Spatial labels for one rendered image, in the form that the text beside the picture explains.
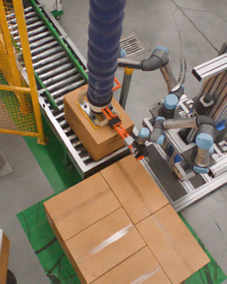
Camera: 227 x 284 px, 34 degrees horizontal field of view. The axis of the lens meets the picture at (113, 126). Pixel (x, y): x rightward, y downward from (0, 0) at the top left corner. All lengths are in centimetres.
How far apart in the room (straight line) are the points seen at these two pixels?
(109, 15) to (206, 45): 325
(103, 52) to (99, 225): 156
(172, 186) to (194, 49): 217
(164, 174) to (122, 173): 61
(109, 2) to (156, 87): 267
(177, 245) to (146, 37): 298
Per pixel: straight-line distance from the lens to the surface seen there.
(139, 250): 340
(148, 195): 353
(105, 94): 302
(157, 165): 403
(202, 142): 260
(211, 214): 423
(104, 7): 230
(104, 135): 327
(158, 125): 284
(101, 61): 266
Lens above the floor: 383
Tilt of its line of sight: 60 degrees down
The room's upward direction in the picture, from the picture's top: 10 degrees clockwise
